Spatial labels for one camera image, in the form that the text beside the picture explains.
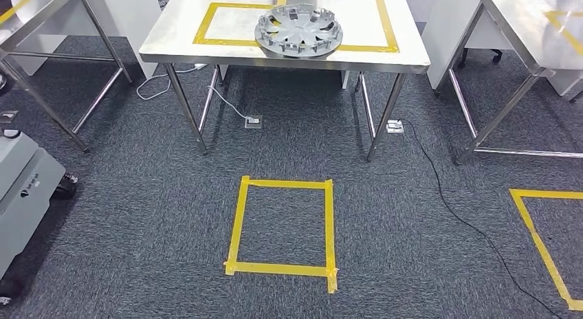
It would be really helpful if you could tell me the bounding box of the silver plastic wheel hubcap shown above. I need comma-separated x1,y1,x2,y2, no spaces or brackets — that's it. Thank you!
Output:
254,2,344,59

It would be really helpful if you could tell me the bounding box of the stainless steel workbench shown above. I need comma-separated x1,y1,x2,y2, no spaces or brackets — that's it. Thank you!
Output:
448,0,583,166
138,0,432,164
0,0,133,153

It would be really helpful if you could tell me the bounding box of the yellow floor tape square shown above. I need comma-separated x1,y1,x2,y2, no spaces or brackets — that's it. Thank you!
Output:
509,188,583,311
223,175,340,294

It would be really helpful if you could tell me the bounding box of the grey wheeled machine base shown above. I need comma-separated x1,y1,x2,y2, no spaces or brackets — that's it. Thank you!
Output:
0,109,79,307

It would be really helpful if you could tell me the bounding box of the black floor cable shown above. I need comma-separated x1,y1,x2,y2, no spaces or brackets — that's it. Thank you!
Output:
399,118,564,319

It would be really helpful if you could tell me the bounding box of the white floor cable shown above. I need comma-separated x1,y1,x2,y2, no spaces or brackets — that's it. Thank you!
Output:
135,63,250,123

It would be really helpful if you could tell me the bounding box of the yellow tape outline double frame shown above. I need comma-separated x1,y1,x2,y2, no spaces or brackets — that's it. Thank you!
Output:
192,0,401,54

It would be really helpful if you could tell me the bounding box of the yellow tape outline single frame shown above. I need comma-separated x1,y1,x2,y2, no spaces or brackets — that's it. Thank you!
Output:
544,9,583,57

